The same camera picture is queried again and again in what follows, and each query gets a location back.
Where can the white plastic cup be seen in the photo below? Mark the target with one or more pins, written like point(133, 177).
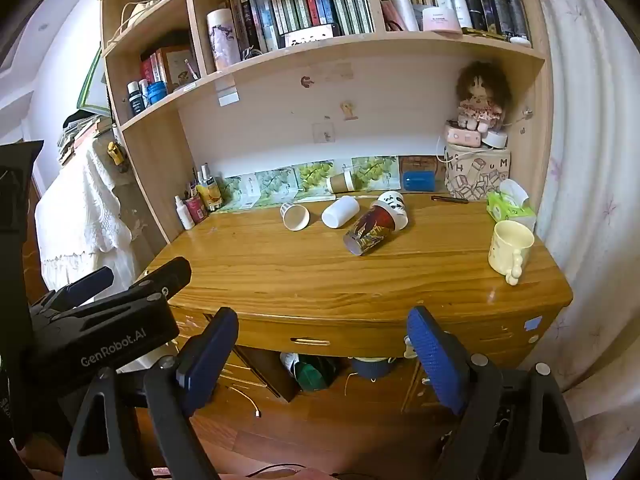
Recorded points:
point(340, 211)

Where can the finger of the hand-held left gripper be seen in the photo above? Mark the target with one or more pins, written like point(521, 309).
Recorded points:
point(165, 275)
point(90, 281)

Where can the small white bottle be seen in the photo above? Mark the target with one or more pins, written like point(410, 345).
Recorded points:
point(183, 214)

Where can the cream mug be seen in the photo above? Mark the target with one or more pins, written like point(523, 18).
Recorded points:
point(507, 250)

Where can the red printed cup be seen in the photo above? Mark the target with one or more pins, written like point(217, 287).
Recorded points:
point(370, 232)

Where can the row of cosmetic bottles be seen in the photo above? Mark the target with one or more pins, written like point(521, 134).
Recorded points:
point(480, 0)

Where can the dark bottle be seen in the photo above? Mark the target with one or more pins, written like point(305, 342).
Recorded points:
point(135, 99)

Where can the brown printed card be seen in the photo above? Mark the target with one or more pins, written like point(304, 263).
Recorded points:
point(422, 164)

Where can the brown paper cup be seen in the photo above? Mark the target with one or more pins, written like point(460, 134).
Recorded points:
point(341, 182)

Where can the wooden bookshelf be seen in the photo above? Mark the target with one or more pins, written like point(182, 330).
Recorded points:
point(150, 170)

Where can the wooden desk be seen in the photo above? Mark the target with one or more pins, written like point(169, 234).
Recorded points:
point(300, 280)

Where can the white floral flask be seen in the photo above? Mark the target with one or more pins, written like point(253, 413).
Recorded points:
point(224, 40)

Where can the leaf print card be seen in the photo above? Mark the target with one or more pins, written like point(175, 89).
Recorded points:
point(377, 170)
point(275, 185)
point(240, 191)
point(314, 174)

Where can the stack of papers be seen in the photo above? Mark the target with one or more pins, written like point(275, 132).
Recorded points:
point(82, 135)

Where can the pink device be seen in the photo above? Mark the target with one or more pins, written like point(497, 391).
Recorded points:
point(464, 136)

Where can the yellow bottle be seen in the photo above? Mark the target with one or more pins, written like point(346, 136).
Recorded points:
point(212, 194)

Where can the yellow toy car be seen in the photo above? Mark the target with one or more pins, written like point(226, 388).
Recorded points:
point(115, 154)

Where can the white cup with black print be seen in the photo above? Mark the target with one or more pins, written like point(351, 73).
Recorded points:
point(395, 204)

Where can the green and white bag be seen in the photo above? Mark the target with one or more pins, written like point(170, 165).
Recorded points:
point(310, 372)

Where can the white printed box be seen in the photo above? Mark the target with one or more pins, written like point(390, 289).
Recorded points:
point(307, 36)

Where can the white paper cup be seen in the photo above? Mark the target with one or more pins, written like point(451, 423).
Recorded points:
point(296, 217)

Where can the green tissue box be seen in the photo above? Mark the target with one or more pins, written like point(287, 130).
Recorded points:
point(510, 207)

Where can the red books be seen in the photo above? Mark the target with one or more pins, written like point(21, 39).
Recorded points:
point(155, 67)

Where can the green framed picture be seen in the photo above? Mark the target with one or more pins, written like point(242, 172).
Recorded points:
point(92, 80)

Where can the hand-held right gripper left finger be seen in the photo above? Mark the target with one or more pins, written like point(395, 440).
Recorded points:
point(210, 355)

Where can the blue jar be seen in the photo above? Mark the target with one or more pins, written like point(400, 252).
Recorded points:
point(157, 92)

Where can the white floral curtain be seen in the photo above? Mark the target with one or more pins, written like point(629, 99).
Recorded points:
point(590, 160)

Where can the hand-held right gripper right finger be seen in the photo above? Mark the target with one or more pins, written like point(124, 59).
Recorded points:
point(435, 360)

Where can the row of grey books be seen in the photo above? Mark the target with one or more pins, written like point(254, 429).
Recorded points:
point(300, 10)

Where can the white lace cloth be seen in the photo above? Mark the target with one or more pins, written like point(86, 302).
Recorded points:
point(85, 210)

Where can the blue box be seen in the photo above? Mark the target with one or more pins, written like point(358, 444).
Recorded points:
point(419, 181)

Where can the dark blue round item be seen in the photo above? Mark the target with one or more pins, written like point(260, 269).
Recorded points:
point(370, 367)

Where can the curly-haired doll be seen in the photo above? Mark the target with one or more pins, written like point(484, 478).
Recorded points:
point(481, 92)

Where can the patterned storage box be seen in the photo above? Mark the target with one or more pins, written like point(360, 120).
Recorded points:
point(477, 175)

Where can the white round device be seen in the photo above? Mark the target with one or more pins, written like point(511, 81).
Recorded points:
point(495, 139)

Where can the dark pen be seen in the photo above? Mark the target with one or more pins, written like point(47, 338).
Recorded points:
point(450, 199)

